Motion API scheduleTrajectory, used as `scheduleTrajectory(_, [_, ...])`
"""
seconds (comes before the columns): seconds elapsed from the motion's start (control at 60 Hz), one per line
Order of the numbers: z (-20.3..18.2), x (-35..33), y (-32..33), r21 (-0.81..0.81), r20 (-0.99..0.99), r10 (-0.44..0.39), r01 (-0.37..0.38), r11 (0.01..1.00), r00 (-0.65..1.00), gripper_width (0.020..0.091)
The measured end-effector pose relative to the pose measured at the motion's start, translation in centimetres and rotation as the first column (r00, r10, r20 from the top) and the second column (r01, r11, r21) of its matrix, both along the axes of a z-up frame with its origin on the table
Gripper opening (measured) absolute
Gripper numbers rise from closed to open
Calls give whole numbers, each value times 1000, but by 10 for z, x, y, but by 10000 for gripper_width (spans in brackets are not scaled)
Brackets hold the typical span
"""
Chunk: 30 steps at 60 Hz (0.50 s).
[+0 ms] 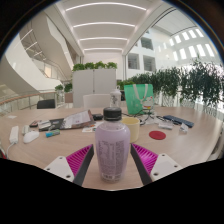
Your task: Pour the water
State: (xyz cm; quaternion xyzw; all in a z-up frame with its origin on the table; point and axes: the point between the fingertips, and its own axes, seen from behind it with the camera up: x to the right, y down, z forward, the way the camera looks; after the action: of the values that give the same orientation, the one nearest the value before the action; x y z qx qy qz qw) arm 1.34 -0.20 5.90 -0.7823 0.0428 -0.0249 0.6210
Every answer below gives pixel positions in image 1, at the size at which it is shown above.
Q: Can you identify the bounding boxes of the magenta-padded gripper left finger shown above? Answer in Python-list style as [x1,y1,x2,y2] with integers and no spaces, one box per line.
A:
[43,143,95,187]

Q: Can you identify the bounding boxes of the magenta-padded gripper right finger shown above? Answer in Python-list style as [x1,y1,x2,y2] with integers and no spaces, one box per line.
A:
[129,143,184,186]

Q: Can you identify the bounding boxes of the purple drink bottle black cap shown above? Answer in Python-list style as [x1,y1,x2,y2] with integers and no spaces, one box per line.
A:
[94,106,132,184]

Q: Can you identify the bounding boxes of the flat round red coaster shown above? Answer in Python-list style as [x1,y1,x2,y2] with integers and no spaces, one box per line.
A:
[148,130,167,141]

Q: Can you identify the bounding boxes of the pale yellow mug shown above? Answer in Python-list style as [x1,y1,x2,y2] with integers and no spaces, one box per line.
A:
[121,116,141,144]

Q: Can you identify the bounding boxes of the colourful sticker sheet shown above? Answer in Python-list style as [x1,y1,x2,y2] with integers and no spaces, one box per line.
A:
[81,120,104,134]

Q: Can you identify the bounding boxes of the small teal marker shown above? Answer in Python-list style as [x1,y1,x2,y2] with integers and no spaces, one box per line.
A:
[45,128,62,138]

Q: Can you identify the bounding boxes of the white paper card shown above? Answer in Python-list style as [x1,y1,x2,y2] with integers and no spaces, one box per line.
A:
[157,120,175,131]

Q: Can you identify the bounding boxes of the printed paper booklet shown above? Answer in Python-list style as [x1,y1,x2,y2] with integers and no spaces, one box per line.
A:
[61,109,96,130]

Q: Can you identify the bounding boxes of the black notebook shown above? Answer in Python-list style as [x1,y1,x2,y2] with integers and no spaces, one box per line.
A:
[38,118,65,132]

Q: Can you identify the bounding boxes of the black power adapter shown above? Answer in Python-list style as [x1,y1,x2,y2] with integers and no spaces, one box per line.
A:
[92,113,105,122]

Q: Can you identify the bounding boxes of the clear plastic packet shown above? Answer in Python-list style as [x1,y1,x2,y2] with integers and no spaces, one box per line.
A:
[178,122,190,134]

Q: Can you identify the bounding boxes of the dark blue keyboard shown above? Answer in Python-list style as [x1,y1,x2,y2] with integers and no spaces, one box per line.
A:
[162,114,195,129]

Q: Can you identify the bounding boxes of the white computer mouse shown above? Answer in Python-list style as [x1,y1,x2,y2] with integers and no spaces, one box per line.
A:
[22,130,41,145]

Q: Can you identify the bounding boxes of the white chair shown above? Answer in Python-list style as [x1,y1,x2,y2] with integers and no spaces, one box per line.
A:
[82,93,112,109]

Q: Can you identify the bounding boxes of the green tote bag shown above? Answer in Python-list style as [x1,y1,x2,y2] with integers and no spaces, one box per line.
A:
[123,83,155,116]

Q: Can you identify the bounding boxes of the black chair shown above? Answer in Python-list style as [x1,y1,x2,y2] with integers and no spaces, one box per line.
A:
[36,98,57,110]

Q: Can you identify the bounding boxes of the clear plastic tumbler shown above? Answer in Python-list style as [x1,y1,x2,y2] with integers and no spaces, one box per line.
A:
[109,85,123,109]

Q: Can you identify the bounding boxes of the white power strip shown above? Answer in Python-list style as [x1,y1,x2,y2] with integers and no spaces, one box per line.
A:
[8,125,20,145]

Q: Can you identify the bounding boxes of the small planter with plants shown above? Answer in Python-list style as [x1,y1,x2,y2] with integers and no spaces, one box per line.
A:
[54,82,74,104]

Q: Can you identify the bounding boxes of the white cabinet with plants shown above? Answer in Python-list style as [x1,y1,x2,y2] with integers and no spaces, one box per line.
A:
[71,60,118,108]

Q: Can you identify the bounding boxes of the glass railing wooden handrail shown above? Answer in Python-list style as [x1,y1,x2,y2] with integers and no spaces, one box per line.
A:
[0,91,73,116]

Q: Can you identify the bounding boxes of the green hedge along railing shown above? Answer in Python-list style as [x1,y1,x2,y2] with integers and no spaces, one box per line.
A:
[117,59,224,113]

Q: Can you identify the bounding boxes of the ceiling light strips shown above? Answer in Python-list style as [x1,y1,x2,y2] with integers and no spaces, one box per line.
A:
[64,1,148,53]

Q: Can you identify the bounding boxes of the black cables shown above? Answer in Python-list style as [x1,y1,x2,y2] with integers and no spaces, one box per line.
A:
[139,111,168,126]

